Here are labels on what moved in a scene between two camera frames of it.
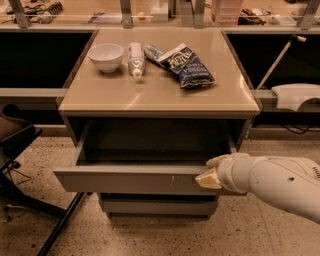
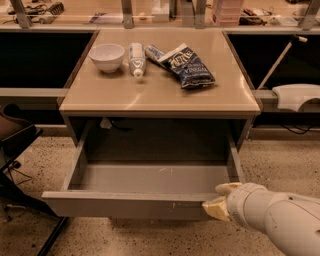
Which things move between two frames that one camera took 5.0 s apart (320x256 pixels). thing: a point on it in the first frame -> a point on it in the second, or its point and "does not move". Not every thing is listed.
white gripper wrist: (229, 173) -> (239, 204)
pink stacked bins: (228, 12) does not move
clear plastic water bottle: (136, 59) does not move
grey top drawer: (162, 157) -> (172, 190)
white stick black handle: (293, 38) does not move
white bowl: (106, 56) does not move
